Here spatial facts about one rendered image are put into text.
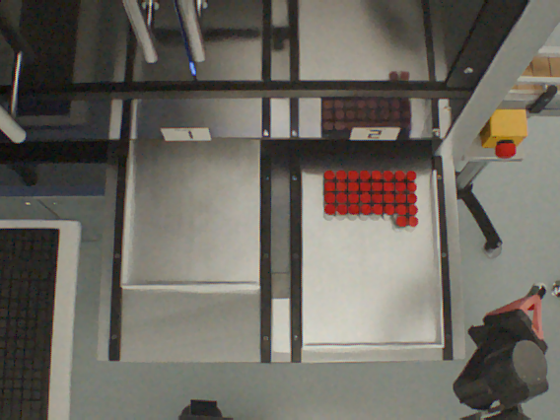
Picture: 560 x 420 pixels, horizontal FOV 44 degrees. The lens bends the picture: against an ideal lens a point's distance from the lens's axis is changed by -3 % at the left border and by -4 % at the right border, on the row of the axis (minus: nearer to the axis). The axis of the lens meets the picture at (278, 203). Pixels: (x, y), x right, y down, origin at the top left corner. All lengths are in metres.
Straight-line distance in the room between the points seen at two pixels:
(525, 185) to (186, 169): 1.35
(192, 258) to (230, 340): 0.17
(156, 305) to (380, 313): 0.42
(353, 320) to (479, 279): 1.04
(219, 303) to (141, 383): 0.95
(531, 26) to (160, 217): 0.79
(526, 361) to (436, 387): 1.39
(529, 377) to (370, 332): 0.52
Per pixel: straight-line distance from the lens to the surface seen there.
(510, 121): 1.35
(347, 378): 2.23
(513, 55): 1.05
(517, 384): 0.89
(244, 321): 1.35
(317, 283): 1.36
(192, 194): 1.40
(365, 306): 1.36
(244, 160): 1.42
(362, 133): 1.29
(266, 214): 1.36
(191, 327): 1.36
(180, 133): 1.29
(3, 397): 1.51
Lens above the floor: 2.22
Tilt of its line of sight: 75 degrees down
